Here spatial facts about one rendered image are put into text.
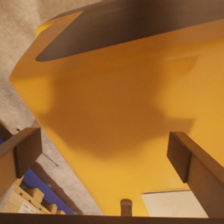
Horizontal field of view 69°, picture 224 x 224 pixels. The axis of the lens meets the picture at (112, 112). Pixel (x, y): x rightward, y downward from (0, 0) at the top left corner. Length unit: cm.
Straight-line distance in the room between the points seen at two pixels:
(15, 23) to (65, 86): 106
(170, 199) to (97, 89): 26
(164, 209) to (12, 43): 119
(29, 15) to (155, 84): 105
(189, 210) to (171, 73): 31
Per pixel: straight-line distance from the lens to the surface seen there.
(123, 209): 36
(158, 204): 37
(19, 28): 122
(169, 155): 16
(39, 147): 17
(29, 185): 197
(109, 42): 22
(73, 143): 23
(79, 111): 19
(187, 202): 38
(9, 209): 172
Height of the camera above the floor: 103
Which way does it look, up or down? 51 degrees down
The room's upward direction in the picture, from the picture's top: 175 degrees counter-clockwise
